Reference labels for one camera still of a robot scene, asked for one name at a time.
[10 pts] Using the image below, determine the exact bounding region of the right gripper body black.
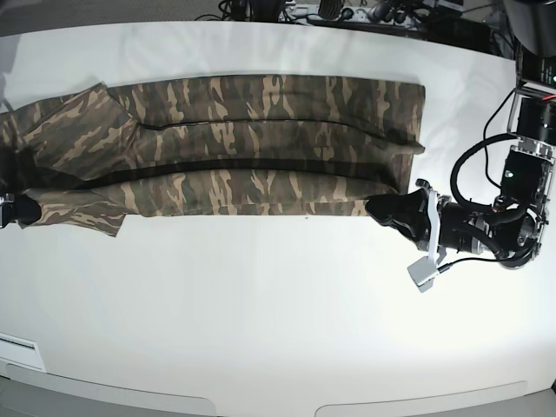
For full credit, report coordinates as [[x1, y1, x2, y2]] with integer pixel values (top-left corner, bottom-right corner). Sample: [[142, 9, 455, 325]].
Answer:
[[0, 193, 16, 228]]

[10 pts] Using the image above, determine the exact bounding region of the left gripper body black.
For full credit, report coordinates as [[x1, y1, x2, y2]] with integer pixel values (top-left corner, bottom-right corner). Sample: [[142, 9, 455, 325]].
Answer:
[[416, 179, 487, 264]]

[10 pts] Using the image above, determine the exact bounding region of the camouflage T-shirt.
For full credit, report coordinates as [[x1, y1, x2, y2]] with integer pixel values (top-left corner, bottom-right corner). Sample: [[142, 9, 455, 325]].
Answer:
[[1, 75, 426, 236]]

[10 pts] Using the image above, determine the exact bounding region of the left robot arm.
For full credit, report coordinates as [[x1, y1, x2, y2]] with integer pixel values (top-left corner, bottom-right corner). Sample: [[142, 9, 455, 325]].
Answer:
[[365, 1, 555, 274]]

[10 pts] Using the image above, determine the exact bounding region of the white label plate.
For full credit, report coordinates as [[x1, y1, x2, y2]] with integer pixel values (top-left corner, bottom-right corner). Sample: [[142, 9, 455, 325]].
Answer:
[[0, 334, 46, 373]]

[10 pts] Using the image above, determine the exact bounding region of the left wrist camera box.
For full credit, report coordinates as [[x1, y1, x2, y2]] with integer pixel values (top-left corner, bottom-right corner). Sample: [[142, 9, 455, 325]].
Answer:
[[407, 256, 439, 293]]

